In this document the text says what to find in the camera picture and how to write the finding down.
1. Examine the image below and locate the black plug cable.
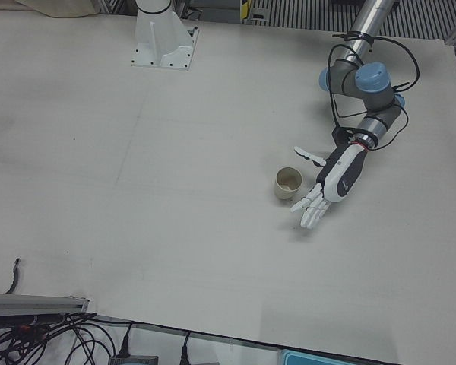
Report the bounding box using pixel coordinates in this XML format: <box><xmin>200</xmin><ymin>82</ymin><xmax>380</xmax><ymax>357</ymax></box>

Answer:
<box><xmin>179</xmin><ymin>330</ymin><xmax>193</xmax><ymax>365</ymax></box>
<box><xmin>117</xmin><ymin>322</ymin><xmax>136</xmax><ymax>357</ymax></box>

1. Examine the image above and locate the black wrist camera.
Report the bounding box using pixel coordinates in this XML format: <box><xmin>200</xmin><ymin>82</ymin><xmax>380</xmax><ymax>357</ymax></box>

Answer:
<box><xmin>332</xmin><ymin>127</ymin><xmax>356</xmax><ymax>148</ymax></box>

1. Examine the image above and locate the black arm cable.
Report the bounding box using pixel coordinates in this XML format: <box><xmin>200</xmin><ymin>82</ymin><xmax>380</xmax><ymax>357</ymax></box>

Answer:
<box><xmin>326</xmin><ymin>32</ymin><xmax>421</xmax><ymax>151</ymax></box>

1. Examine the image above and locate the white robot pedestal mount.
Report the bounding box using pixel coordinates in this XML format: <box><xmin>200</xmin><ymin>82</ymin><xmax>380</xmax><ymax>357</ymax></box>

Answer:
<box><xmin>131</xmin><ymin>0</ymin><xmax>200</xmax><ymax>72</ymax></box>

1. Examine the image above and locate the blue grey teach pendant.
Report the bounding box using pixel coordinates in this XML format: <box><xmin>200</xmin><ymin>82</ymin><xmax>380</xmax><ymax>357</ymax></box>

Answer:
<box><xmin>280</xmin><ymin>349</ymin><xmax>341</xmax><ymax>365</ymax></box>

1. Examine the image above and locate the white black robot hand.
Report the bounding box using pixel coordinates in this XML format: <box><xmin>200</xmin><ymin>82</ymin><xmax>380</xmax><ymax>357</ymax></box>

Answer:
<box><xmin>290</xmin><ymin>143</ymin><xmax>368</xmax><ymax>230</ymax></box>

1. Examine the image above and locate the beige cloth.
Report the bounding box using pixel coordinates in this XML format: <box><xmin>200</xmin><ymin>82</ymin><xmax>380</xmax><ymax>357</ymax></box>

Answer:
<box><xmin>17</xmin><ymin>0</ymin><xmax>100</xmax><ymax>18</ymax></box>

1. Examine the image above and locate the aluminium profile bar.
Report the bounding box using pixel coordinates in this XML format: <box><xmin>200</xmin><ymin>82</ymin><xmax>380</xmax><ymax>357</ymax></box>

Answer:
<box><xmin>0</xmin><ymin>292</ymin><xmax>90</xmax><ymax>317</ymax></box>

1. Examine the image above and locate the smooth beige paper cup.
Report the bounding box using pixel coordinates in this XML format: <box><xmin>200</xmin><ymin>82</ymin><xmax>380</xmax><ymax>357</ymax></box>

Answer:
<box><xmin>272</xmin><ymin>167</ymin><xmax>304</xmax><ymax>202</ymax></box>

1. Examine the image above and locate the braided cable end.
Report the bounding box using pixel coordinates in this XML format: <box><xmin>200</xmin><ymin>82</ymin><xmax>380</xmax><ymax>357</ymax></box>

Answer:
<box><xmin>5</xmin><ymin>258</ymin><xmax>22</xmax><ymax>294</ymax></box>

